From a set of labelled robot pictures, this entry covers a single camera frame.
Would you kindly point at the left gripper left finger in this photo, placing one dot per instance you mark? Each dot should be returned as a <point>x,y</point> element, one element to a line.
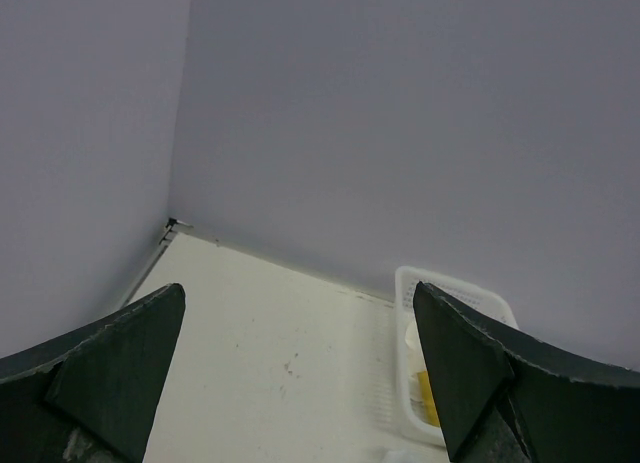
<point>91,395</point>

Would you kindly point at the white plastic basket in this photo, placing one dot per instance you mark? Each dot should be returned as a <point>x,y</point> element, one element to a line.
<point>412,417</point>

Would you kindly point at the yellow bra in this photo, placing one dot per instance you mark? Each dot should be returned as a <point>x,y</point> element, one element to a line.
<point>431,414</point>

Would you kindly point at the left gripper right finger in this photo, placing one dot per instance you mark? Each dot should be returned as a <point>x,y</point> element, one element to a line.
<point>504,396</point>

